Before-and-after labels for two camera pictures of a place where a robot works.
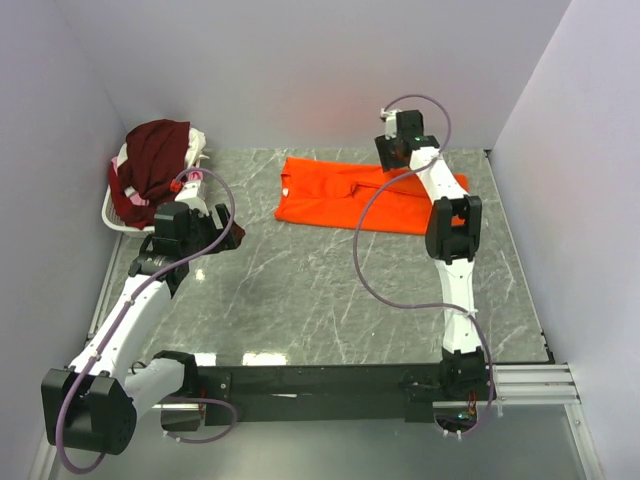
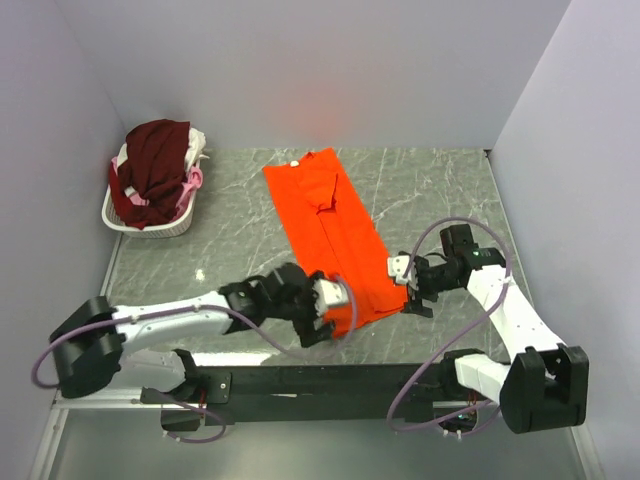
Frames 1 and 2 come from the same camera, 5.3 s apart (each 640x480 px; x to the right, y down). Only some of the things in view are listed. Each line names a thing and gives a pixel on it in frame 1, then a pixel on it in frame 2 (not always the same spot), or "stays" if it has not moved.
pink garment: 192,176 stays
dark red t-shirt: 154,159 stays
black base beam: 386,393 stays
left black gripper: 216,233 -> 306,328
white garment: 197,146 stays
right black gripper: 386,161 -> 415,300
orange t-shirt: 332,194 -> 335,236
